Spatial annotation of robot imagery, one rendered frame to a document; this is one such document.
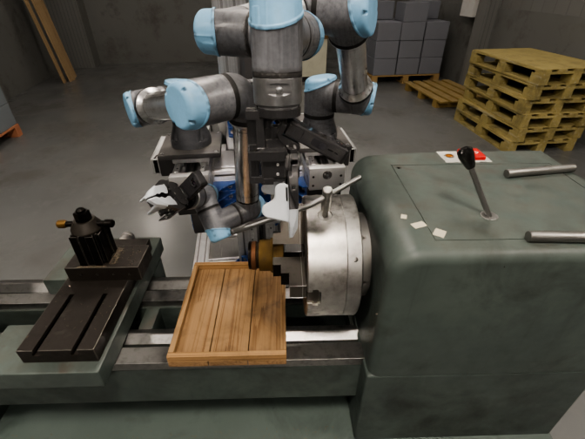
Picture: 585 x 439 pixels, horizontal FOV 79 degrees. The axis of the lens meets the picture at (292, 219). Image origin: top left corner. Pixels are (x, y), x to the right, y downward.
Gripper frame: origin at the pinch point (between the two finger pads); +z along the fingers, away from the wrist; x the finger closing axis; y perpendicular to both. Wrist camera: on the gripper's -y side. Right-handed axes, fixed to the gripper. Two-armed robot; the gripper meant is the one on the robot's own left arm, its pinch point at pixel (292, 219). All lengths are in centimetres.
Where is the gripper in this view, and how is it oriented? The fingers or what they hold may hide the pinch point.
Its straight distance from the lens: 64.9
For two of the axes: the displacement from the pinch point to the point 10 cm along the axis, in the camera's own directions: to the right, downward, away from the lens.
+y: -10.0, 0.5, -0.8
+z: 0.1, 8.9, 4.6
